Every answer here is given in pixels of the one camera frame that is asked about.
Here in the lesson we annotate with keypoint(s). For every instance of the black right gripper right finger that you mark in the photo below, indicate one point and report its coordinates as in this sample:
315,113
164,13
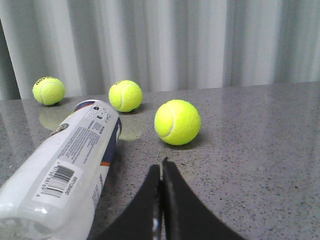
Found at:
185,216

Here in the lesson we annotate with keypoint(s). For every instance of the tennis ball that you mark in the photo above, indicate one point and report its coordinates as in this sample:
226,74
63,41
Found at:
48,90
177,122
125,96

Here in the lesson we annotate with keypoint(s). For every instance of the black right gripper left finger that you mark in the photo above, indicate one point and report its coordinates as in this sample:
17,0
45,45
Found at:
140,220

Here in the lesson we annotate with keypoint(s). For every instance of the grey pleated curtain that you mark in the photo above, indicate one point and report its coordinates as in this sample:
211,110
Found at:
163,45

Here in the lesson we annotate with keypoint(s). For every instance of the tennis ball far right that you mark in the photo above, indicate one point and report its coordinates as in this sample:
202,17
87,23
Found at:
125,96

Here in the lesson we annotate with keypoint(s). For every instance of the tennis ball near right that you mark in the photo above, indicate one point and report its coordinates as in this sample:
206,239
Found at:
177,122

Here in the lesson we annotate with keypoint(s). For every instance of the white tennis ball can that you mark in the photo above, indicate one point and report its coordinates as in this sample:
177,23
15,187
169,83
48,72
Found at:
54,194

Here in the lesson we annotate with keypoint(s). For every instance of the tennis ball far centre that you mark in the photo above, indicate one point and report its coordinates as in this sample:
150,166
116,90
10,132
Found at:
48,90

